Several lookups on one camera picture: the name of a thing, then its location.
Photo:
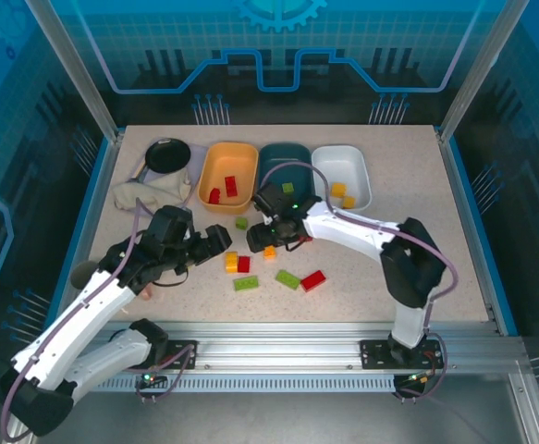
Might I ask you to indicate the orange lego brick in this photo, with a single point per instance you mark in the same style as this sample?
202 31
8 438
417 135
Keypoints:
348 201
269 253
339 190

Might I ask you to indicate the green lego brick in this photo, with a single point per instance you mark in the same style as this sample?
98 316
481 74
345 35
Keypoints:
288 188
241 224
246 283
288 279

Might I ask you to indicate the orange plastic container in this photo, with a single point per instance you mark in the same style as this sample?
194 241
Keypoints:
227 162

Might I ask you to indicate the teal plastic container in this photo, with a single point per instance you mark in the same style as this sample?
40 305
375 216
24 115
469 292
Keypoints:
283 157

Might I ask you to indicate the white plastic container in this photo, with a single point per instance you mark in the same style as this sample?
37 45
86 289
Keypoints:
343 162

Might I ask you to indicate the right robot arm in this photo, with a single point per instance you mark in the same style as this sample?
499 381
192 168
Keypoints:
343 226

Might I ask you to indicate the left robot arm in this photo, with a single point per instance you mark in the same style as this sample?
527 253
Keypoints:
89 300

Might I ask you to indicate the yellow lego brick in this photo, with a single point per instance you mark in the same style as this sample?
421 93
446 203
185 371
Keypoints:
231 262

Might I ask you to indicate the beige cloth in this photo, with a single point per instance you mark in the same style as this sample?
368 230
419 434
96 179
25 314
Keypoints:
158 189

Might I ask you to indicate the small pink object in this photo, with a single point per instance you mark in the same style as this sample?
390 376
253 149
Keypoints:
147 294

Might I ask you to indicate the lavender tray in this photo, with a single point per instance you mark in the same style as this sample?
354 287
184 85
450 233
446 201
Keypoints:
197 152

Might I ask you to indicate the black frying pan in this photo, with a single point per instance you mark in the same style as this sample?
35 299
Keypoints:
167 155

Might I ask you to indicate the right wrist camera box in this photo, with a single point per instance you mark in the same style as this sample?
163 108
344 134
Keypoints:
269 196

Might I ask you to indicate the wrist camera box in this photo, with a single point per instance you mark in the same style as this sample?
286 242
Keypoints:
172 222
269 196

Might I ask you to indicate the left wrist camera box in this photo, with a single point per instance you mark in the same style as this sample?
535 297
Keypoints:
172 222

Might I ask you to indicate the aluminium frame rail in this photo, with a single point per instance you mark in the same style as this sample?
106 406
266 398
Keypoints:
273 347

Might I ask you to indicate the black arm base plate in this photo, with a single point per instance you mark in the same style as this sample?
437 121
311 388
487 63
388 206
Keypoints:
375 353
181 351

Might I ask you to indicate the aluminium frame post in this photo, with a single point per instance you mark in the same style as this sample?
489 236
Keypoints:
481 60
75 60

